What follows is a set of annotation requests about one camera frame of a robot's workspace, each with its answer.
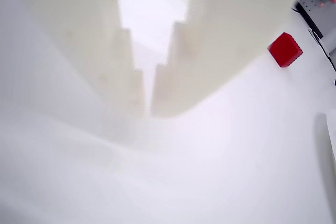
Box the red cube block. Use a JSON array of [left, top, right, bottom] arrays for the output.
[[267, 31, 304, 69]]

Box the black edging bar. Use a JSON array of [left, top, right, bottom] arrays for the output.
[[290, 0, 324, 40]]

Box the thin black table cable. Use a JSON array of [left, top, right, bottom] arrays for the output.
[[307, 27, 336, 73]]

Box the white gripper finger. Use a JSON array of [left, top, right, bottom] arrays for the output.
[[150, 0, 312, 116], [0, 0, 146, 146]]

